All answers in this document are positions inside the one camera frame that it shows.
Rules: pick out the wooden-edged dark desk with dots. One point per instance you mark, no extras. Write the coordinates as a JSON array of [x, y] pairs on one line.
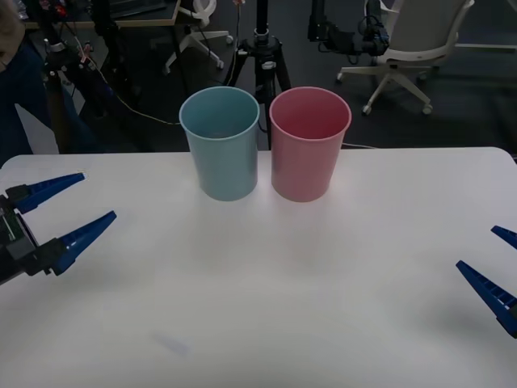
[[133, 22]]

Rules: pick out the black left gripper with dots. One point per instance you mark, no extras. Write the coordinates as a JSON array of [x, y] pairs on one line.
[[16, 250]]

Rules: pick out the pale blue plastic bin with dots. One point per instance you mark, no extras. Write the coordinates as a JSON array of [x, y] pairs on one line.
[[226, 169]]

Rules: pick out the pink plastic bin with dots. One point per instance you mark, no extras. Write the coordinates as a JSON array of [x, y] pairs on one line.
[[303, 169]]

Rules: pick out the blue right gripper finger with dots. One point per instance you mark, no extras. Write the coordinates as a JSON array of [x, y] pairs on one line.
[[493, 299], [508, 236]]

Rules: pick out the black tripod with silver collar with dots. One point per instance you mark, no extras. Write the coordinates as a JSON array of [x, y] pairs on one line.
[[109, 32]]

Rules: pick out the person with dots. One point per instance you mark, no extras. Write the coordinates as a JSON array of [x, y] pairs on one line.
[[32, 81]]

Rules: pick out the white office chair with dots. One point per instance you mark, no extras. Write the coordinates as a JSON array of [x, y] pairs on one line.
[[420, 32], [200, 37]]

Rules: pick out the black camera tripod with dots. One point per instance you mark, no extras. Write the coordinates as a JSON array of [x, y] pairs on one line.
[[262, 44]]

